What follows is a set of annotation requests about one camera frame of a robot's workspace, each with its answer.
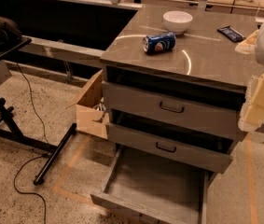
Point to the grey open bottom drawer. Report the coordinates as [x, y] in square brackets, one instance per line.
[150, 189]

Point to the grey top drawer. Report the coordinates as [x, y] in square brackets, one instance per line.
[179, 112]

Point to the black metal stand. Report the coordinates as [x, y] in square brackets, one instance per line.
[10, 130]

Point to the grey metal workbench rail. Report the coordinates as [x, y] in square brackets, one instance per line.
[64, 52]

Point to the grey middle drawer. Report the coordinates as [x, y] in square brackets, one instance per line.
[170, 149]

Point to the brown cardboard box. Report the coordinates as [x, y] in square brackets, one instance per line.
[91, 117]

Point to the blue pepsi can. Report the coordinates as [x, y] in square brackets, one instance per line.
[158, 43]

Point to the dark blue snack packet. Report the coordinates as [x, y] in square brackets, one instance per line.
[231, 34]

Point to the white ceramic bowl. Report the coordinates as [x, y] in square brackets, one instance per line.
[177, 21]

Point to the grey metal drawer cabinet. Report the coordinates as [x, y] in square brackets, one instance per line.
[203, 67]

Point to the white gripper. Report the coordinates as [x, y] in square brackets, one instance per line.
[252, 113]

